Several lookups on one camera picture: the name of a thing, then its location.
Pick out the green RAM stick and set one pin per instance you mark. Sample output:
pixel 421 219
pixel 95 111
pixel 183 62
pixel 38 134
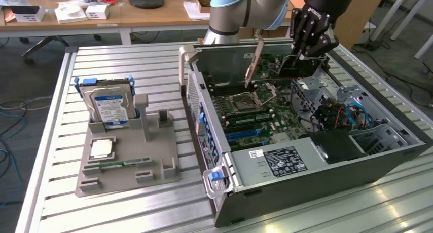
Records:
pixel 115 164

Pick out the CPU socket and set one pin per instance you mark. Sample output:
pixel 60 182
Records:
pixel 243 102

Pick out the white paper stack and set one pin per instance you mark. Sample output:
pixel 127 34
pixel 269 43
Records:
pixel 195 12

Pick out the silver CPU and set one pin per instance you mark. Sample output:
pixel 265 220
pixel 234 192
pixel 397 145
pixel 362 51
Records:
pixel 102 148

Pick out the black power brick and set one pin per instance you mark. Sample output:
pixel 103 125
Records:
pixel 372 46

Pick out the metal socket cover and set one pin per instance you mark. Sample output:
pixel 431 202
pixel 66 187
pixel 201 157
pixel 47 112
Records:
pixel 265 92

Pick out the black fan shroud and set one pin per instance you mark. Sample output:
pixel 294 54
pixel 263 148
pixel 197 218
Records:
pixel 334 147

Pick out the wooden desk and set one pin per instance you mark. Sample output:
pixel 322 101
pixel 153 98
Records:
pixel 153 17

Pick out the white box printed label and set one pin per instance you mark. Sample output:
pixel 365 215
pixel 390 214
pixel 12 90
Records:
pixel 98 12

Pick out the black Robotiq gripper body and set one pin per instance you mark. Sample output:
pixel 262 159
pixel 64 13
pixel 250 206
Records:
pixel 332 2

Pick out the grey parts rack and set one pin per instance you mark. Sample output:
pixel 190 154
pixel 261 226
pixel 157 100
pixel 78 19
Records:
pixel 135 147

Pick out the black chair base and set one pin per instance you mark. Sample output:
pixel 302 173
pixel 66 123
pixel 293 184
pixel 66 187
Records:
pixel 44 44

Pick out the brown cardboard box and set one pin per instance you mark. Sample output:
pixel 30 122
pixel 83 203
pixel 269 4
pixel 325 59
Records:
pixel 203 0

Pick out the black open PC case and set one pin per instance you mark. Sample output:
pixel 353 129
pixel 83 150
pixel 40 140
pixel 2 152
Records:
pixel 304 192

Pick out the silver drive cage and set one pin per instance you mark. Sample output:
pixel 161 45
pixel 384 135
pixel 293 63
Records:
pixel 309 91

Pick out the green Dell motherboard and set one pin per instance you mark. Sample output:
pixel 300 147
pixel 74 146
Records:
pixel 284 116

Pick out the white box black lid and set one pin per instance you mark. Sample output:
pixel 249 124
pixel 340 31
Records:
pixel 28 14

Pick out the grey power supply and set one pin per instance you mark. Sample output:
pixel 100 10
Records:
pixel 288 162

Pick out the silver chipset heatsink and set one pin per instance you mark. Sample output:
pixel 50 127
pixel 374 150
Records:
pixel 280 138

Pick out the blue expansion slot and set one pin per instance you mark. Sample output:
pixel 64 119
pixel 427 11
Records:
pixel 243 134

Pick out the Nvidia graphics card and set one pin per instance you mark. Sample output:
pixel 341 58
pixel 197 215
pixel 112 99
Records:
pixel 285 71

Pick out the white box red button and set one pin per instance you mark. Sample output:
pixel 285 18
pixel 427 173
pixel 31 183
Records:
pixel 369 31

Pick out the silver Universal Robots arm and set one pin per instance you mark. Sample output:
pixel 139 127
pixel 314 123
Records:
pixel 237 15

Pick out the silver disk bay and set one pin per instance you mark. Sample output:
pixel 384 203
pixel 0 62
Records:
pixel 382 139

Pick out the hard disk in blue caddy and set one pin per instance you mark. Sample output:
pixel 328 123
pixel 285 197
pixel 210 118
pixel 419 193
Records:
pixel 108 109

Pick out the white table frame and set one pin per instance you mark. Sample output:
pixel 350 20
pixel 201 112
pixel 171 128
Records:
pixel 402 5

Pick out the wooden cabinet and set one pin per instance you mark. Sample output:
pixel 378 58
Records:
pixel 369 15

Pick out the red packet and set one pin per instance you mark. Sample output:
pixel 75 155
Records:
pixel 110 0

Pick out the RAM stick white label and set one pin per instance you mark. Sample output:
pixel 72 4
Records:
pixel 246 120

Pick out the white box with tape roll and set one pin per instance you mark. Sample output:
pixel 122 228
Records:
pixel 70 14

